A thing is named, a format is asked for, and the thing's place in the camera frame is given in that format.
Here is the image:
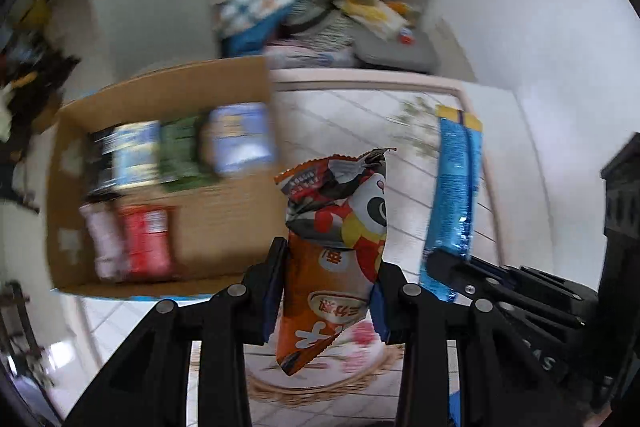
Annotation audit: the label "grey purple soft cloth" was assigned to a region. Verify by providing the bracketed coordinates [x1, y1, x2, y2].
[79, 202, 129, 282]

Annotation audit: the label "light blue snack bag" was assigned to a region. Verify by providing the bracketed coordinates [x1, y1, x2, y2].
[207, 102, 277, 174]

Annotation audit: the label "grey office chair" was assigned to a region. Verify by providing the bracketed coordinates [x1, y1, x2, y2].
[90, 0, 220, 81]

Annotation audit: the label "yellow items on cushion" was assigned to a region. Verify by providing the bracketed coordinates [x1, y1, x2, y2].
[334, 0, 420, 44]

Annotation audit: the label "cardboard box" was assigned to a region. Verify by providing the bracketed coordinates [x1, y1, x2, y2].
[46, 56, 286, 298]

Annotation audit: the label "long blue snack packet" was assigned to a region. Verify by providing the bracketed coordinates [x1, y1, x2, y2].
[419, 105, 483, 303]

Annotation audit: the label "dark green snack packet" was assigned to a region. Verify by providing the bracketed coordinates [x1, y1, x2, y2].
[158, 115, 217, 192]

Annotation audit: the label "red snack packet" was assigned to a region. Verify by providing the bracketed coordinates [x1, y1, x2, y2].
[119, 205, 176, 281]

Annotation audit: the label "blue green tissue pack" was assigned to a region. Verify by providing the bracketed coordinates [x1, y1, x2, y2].
[110, 120, 160, 193]

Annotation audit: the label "black snack packet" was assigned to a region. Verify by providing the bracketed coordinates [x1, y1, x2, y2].
[85, 126, 120, 202]

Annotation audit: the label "black white patterned pillow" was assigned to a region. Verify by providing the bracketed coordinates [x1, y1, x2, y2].
[277, 8, 354, 52]

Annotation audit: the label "orange panda snack packet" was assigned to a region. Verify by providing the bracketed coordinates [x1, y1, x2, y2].
[274, 148, 387, 376]

